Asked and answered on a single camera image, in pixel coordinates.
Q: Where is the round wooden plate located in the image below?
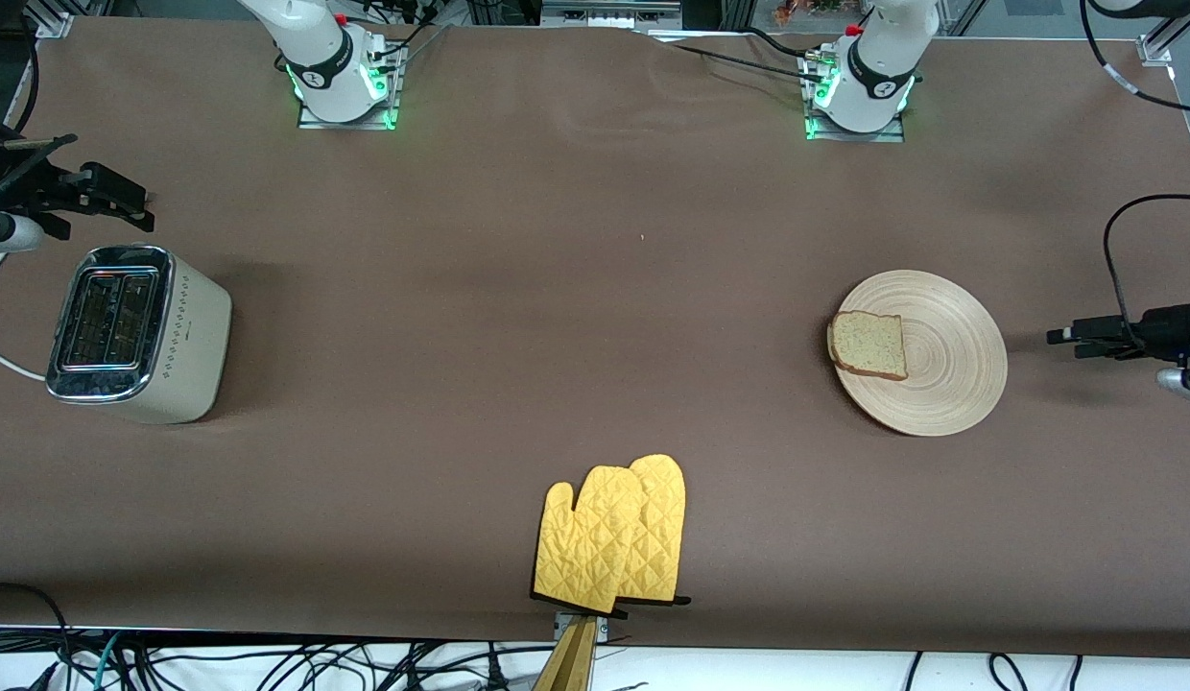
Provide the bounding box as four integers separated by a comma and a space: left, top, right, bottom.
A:
831, 270, 1009, 438

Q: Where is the slice of bread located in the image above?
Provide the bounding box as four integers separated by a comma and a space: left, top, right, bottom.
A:
827, 310, 909, 382

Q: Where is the cream and chrome toaster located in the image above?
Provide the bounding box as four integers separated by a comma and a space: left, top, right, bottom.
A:
46, 245, 233, 425

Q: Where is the yellow quilted oven mitt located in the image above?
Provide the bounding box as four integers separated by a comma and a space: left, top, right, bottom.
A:
614, 454, 693, 608
532, 465, 646, 616

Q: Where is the yellow wooden beam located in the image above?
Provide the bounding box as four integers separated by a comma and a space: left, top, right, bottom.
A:
533, 617, 598, 691

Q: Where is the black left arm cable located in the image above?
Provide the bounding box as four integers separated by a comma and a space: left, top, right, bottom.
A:
1080, 0, 1190, 332

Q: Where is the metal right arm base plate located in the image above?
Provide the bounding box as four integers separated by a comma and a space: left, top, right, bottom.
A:
297, 38, 402, 131

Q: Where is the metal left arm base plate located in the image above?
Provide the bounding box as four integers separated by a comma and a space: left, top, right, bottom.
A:
804, 48, 907, 144

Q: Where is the black looped floor cable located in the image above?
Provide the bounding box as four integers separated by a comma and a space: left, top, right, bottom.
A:
0, 582, 74, 691

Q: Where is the short black table cable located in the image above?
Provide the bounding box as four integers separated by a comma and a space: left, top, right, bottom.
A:
744, 27, 819, 59

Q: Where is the long black table cable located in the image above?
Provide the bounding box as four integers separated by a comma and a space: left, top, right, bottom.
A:
667, 42, 822, 81

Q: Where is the teal floor cable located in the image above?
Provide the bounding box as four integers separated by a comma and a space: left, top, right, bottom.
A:
92, 631, 126, 691

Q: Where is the small metal bracket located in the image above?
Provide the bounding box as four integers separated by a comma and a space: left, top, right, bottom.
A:
554, 612, 611, 643

